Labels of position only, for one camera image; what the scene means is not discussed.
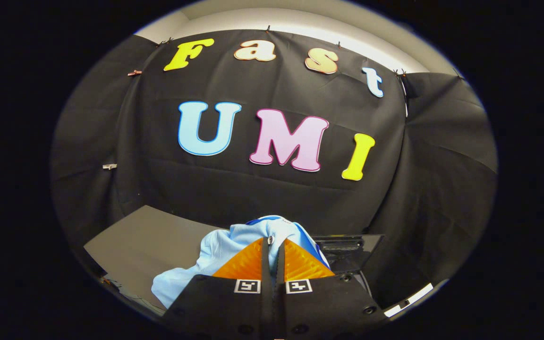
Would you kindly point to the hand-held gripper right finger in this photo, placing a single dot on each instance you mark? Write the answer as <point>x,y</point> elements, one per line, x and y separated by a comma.
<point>280,264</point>

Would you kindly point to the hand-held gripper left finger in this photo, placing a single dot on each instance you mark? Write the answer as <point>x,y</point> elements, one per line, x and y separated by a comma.
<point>266,264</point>

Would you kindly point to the light blue polo shirt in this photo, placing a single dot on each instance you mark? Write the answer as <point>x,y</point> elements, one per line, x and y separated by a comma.
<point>225,245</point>

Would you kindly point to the dark washing machine lid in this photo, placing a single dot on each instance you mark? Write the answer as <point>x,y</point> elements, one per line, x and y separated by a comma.
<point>347,252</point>

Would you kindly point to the black backdrop cloth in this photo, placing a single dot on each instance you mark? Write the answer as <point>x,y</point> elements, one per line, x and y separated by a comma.
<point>253,198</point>

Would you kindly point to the silver clip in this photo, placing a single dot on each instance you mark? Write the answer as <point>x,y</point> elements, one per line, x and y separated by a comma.
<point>109,166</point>

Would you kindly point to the red clip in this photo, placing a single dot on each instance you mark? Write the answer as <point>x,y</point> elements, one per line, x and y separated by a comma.
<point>134,72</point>

